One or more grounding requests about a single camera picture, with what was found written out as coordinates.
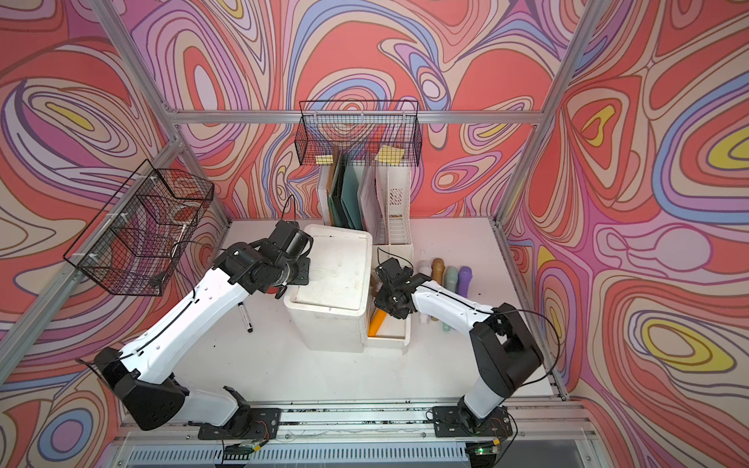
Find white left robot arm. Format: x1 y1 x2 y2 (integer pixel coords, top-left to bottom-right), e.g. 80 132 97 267
94 233 314 439

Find yellow sticky note pad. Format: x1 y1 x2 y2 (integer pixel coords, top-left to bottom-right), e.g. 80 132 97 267
374 144 406 166

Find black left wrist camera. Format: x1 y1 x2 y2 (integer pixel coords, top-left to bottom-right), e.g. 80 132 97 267
268 220 314 259

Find green folders in organizer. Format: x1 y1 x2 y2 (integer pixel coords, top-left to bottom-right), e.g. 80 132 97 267
328 155 365 231

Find small yellow sticky notes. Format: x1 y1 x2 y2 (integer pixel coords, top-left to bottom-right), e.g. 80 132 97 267
314 154 335 166

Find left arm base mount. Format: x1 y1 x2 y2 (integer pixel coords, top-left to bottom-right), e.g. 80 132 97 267
198 386 282 442

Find purple microphone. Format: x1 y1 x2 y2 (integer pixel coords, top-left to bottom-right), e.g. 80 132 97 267
456 266 473 298

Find mint green microphone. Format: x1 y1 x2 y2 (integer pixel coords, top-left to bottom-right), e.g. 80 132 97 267
443 265 460 333

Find white pull-out drawer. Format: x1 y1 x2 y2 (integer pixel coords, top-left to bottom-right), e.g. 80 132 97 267
363 274 412 354

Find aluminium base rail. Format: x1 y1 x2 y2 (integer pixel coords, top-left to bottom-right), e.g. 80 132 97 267
99 399 611 467

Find black wire basket at back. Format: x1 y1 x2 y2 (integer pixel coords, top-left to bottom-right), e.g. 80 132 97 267
295 99 423 167

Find white drawer cabinet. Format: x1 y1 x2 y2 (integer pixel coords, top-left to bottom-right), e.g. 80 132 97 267
284 224 373 353

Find black wire basket on left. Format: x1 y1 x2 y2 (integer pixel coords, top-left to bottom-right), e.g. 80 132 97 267
64 161 215 296

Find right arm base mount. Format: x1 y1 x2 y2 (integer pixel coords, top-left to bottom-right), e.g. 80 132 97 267
426 406 514 440

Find gold microphone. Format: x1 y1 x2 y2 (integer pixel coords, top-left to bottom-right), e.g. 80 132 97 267
431 257 446 286

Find black wire basket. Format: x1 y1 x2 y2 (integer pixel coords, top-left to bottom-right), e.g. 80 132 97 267
64 161 215 296
295 99 423 167

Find white plastic file organizer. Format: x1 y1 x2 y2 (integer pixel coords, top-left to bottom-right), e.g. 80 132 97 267
317 165 414 261

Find white microphone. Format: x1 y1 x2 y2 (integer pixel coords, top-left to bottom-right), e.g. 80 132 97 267
417 261 432 325

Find orange microphone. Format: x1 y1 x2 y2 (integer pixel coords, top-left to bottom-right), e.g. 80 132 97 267
368 308 388 337

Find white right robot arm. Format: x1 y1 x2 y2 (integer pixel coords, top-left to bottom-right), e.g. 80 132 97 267
374 268 544 437

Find black white marker pen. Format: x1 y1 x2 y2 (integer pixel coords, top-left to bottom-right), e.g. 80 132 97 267
238 302 254 333

